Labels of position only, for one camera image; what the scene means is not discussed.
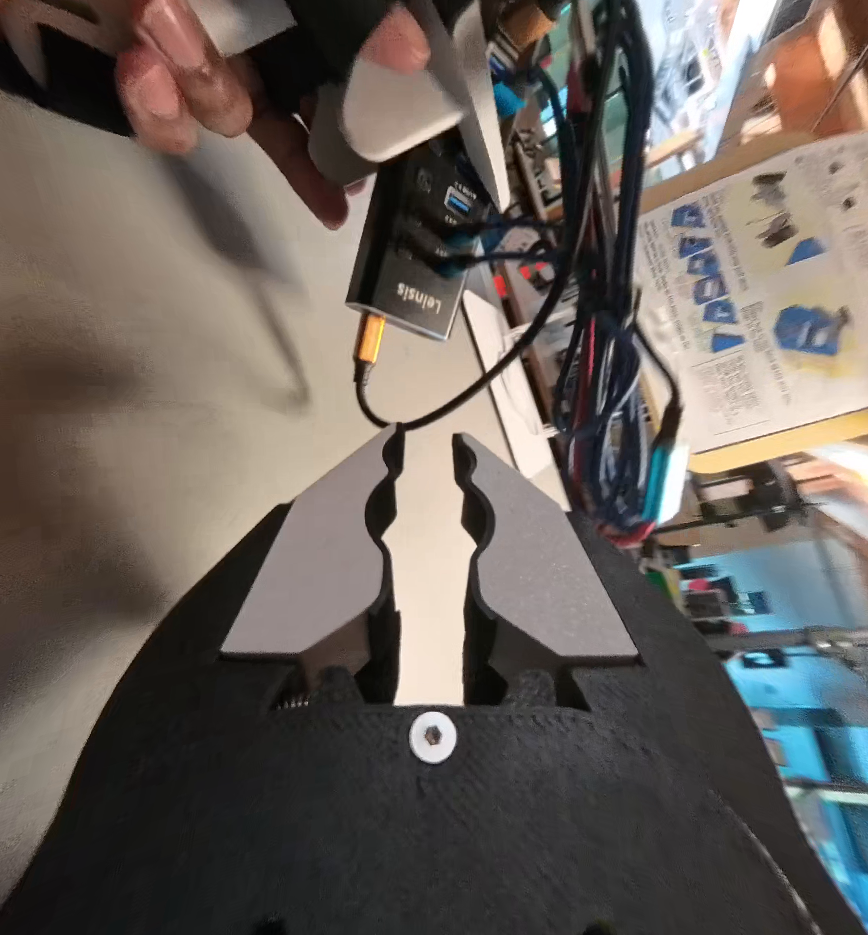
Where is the wooden instruction sign board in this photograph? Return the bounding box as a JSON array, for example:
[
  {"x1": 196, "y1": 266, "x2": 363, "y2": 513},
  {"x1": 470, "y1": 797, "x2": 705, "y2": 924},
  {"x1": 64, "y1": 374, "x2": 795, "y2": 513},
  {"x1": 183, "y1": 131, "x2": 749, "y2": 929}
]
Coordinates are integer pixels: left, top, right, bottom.
[{"x1": 633, "y1": 128, "x2": 868, "y2": 476}]

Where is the metal pole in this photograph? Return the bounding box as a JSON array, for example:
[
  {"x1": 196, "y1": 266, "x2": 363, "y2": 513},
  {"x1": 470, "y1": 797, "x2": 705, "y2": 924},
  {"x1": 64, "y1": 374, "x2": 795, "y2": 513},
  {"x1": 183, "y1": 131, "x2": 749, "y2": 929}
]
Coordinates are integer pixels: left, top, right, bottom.
[{"x1": 700, "y1": 624, "x2": 868, "y2": 662}]

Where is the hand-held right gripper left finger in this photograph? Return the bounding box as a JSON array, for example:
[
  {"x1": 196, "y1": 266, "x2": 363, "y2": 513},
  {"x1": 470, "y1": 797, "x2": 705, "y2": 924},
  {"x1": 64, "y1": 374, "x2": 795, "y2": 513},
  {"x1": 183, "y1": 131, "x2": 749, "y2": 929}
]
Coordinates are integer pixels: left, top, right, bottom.
[{"x1": 221, "y1": 422, "x2": 407, "y2": 706}]

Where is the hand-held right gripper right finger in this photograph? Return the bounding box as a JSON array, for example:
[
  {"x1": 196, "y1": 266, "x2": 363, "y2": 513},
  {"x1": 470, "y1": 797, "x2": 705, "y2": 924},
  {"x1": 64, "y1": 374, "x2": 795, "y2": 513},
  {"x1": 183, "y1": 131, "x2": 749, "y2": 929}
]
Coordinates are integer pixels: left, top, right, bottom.
[{"x1": 451, "y1": 431, "x2": 641, "y2": 706}]

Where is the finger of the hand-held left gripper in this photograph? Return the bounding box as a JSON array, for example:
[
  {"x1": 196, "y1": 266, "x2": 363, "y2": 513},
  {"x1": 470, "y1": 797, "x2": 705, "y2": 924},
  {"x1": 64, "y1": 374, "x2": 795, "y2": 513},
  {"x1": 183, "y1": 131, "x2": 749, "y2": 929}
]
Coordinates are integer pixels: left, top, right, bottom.
[{"x1": 405, "y1": 0, "x2": 513, "y2": 214}]

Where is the black cable orange plug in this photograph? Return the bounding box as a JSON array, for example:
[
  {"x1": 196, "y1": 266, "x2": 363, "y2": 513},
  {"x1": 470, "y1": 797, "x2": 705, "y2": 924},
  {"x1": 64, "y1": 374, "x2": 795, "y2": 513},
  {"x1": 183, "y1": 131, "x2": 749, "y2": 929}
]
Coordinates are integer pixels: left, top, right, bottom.
[{"x1": 352, "y1": 223, "x2": 577, "y2": 432}]

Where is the bundle of braided cables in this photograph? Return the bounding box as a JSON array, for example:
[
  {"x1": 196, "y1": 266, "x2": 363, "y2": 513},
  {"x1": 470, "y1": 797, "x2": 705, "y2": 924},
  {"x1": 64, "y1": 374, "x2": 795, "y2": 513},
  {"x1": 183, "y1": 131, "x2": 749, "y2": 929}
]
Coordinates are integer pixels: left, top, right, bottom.
[{"x1": 544, "y1": 0, "x2": 692, "y2": 552}]

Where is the long black usb hub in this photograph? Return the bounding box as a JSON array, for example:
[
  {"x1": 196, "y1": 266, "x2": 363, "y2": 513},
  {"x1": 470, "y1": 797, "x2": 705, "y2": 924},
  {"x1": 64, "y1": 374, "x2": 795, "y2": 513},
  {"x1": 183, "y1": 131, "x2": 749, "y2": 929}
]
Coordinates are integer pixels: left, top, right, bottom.
[{"x1": 343, "y1": 137, "x2": 504, "y2": 343}]

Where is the person's left hand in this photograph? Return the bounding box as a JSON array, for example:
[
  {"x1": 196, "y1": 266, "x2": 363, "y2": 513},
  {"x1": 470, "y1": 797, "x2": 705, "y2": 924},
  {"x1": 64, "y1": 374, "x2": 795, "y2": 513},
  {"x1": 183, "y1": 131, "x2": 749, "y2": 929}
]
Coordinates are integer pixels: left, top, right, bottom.
[{"x1": 0, "y1": 0, "x2": 435, "y2": 229}]

